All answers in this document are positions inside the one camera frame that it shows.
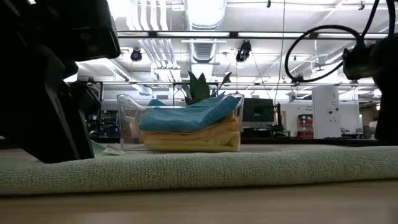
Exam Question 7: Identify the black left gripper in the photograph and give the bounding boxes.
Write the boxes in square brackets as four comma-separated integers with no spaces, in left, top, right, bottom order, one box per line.
[0,0,102,164]

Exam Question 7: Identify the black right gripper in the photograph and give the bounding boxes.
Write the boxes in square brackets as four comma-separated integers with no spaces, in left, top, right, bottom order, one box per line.
[369,36,398,146]

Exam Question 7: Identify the teal microfiber towel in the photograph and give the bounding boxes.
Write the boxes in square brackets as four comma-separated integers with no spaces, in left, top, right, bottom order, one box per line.
[138,94,241,133]

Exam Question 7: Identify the orange microfiber towel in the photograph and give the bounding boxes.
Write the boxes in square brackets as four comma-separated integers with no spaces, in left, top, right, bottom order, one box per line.
[139,119,241,142]

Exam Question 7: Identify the light green microfiber towel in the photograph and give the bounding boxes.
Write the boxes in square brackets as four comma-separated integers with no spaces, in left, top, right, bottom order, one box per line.
[0,140,398,196]

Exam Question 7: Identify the clear plastic bin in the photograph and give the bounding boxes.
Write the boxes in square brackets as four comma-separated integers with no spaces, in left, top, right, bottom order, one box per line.
[116,92,245,153]

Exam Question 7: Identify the white pillar cabinet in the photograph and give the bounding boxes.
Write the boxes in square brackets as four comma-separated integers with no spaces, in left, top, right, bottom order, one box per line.
[312,85,342,139]

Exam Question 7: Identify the white red machine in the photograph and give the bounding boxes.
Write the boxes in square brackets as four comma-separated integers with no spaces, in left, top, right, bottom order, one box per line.
[297,114,314,138]

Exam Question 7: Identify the black equipment stand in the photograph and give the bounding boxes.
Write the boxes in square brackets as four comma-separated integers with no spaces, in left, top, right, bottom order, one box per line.
[273,102,284,131]

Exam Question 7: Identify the black computer monitor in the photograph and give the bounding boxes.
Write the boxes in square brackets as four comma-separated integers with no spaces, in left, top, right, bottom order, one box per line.
[242,98,275,123]

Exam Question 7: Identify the green potted plant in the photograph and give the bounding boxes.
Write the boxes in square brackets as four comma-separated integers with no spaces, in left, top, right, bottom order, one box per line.
[181,70,233,106]

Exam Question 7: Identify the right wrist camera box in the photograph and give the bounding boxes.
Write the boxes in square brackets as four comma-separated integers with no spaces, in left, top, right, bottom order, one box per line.
[341,43,379,81]

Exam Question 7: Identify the black table frame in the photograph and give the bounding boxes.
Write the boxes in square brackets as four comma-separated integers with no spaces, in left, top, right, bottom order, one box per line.
[90,136,398,147]

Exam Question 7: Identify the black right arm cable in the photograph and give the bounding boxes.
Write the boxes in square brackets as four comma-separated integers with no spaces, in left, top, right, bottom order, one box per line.
[284,0,398,83]

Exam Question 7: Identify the black overhead frame beam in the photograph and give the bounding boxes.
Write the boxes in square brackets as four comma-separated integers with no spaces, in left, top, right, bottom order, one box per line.
[116,30,389,40]

